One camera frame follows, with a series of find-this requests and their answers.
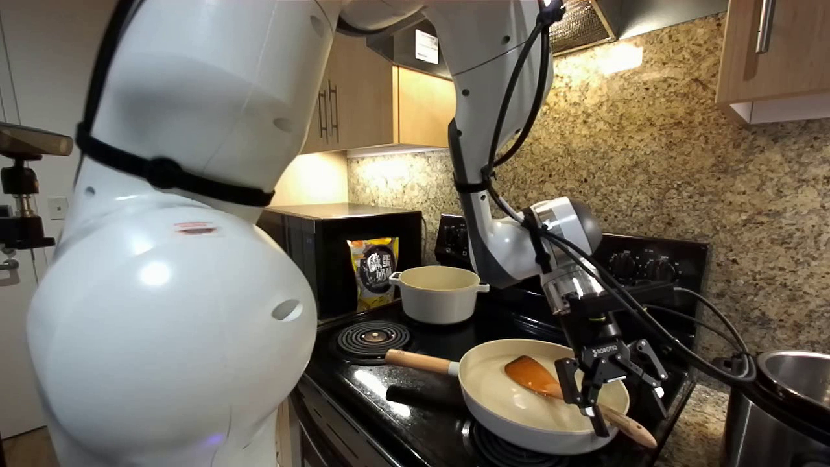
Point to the steel range hood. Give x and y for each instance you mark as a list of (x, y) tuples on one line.
[(585, 23)]

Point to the left upper wooden cabinet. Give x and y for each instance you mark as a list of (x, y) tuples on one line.
[(367, 102)]

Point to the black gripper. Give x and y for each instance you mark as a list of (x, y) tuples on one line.
[(603, 352)]

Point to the right upper wooden cabinet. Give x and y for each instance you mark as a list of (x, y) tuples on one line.
[(777, 60)]

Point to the black microwave oven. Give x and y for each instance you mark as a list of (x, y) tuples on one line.
[(317, 242)]

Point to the white frying pan wooden handle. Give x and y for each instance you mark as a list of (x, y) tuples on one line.
[(513, 412)]

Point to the black electric stove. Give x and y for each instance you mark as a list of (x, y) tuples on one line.
[(355, 409)]

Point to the wooden cabinet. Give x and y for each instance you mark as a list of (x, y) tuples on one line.
[(777, 60), (367, 102)]

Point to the wooden spatula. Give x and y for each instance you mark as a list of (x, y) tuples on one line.
[(538, 378)]

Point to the stainless steel pressure cooker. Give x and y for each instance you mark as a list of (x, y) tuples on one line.
[(784, 415)]

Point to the white pot with handles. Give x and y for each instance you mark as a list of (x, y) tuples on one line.
[(439, 294)]

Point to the yellow black snack bag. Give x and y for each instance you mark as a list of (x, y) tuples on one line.
[(371, 265)]

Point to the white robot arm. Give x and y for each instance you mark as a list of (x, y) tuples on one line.
[(170, 325)]

